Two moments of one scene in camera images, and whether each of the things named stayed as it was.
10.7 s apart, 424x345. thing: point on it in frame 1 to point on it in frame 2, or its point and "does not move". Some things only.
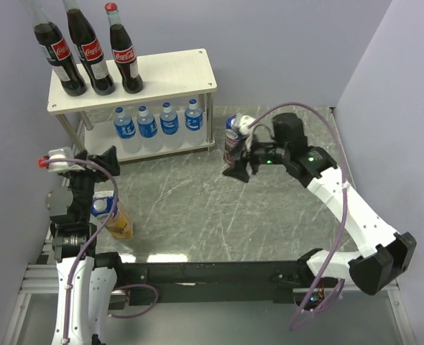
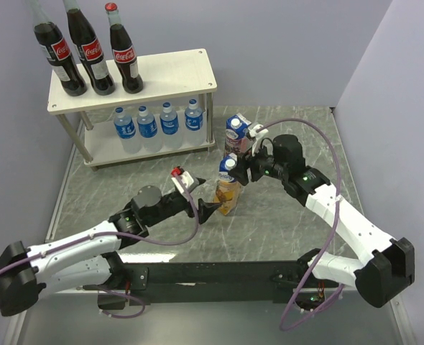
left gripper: [107, 157] to [205, 209]
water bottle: [125, 129] does not move
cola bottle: [123, 51] does not move
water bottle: [147, 129] does not move
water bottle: [169, 125] does not move
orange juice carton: [121, 225] to [228, 191]
